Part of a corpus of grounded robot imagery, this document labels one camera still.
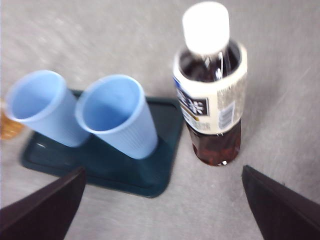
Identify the dark oolong tea bottle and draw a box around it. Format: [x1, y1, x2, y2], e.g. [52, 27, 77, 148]
[172, 1, 249, 167]

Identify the blue ribbed plastic cup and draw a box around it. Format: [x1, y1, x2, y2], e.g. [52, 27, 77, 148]
[5, 69, 92, 148]
[74, 74, 160, 160]

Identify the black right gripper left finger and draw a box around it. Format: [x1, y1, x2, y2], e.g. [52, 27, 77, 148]
[0, 166, 87, 240]

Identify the dark blue rectangular tray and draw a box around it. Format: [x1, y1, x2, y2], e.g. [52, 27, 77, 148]
[19, 89, 185, 199]

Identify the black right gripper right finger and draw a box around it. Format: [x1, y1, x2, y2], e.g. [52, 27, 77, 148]
[241, 164, 320, 240]

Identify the jasmine oolong tea bottle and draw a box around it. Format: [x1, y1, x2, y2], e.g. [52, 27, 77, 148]
[0, 98, 26, 141]

